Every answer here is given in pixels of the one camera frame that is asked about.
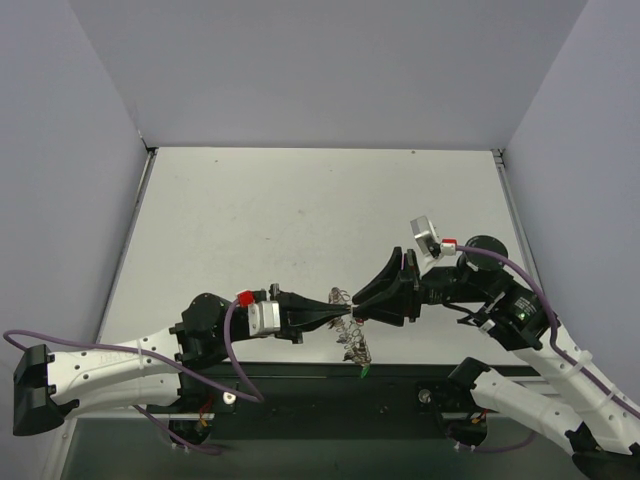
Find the large metal keyring with keys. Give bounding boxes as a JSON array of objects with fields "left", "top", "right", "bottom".
[{"left": 328, "top": 314, "right": 372, "bottom": 379}]

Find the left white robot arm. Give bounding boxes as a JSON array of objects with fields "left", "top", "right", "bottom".
[{"left": 13, "top": 289, "right": 351, "bottom": 437}]

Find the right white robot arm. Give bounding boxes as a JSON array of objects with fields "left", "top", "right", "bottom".
[{"left": 353, "top": 233, "right": 639, "bottom": 479}]

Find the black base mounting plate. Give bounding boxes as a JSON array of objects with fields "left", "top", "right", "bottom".
[{"left": 148, "top": 363, "right": 488, "bottom": 445}]

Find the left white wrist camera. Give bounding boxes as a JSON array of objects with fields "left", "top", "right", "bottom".
[{"left": 236, "top": 290, "right": 281, "bottom": 337}]

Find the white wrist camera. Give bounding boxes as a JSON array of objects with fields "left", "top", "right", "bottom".
[
  {"left": 410, "top": 216, "right": 457, "bottom": 260},
  {"left": 236, "top": 290, "right": 281, "bottom": 337}
]

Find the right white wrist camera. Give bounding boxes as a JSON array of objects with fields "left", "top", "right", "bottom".
[{"left": 410, "top": 216, "right": 457, "bottom": 260}]

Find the aluminium frame rail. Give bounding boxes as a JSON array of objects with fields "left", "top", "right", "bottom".
[{"left": 39, "top": 148, "right": 559, "bottom": 480}]

